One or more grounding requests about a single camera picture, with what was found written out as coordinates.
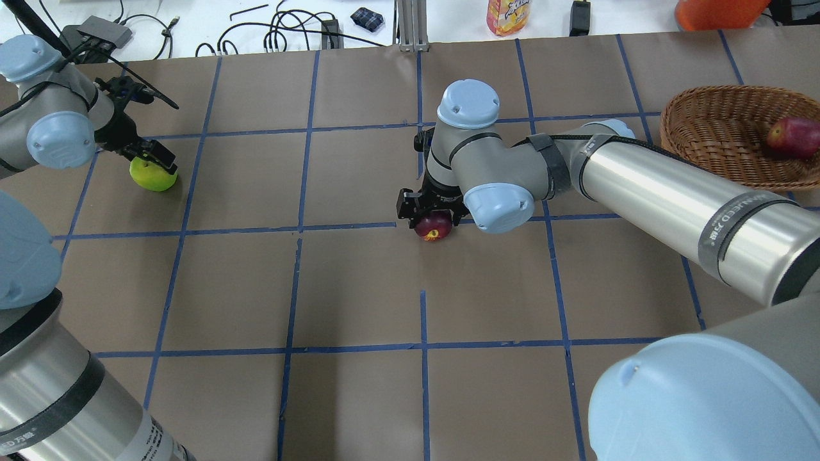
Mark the orange drink bottle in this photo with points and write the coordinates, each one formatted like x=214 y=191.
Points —
x=505 y=18

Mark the dark blue pouch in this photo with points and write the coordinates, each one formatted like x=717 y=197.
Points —
x=367 y=19

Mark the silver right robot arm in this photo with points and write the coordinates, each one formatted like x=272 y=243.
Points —
x=744 y=390

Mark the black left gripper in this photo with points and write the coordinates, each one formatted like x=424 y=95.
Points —
x=120 y=132

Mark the green apple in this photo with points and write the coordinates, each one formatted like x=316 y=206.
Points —
x=151 y=176

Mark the black allen key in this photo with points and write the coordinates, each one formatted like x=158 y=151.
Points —
x=246 y=11

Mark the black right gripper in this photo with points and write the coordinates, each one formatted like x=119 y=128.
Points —
x=437 y=197

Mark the dark purple apple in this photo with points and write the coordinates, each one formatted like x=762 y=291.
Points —
x=435 y=226

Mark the black power adapter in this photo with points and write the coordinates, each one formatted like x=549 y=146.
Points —
x=330 y=39

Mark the wicker basket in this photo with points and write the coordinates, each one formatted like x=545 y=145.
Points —
x=723 y=129

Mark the aluminium frame post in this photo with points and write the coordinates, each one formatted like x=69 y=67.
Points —
x=410 y=26

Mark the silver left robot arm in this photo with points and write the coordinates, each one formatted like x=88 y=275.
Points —
x=58 y=400

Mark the red apple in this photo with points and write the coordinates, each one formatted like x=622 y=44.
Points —
x=793 y=138

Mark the orange cylindrical container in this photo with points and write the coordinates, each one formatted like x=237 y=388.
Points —
x=715 y=15

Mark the grey usb hub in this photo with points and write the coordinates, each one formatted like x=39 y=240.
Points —
x=106 y=35

